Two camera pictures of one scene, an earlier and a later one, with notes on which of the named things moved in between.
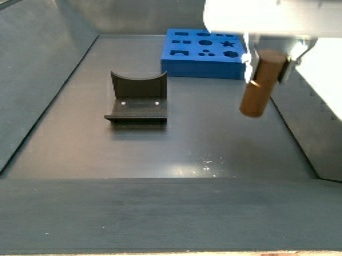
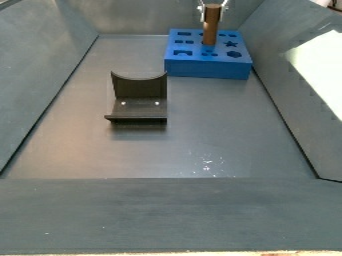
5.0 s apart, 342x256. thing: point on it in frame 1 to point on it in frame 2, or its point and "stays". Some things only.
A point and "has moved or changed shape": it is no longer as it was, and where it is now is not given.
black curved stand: (140, 99) stays
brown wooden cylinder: (262, 86) has moved or changed shape
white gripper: (281, 17) to (202, 9)
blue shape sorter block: (197, 53) stays
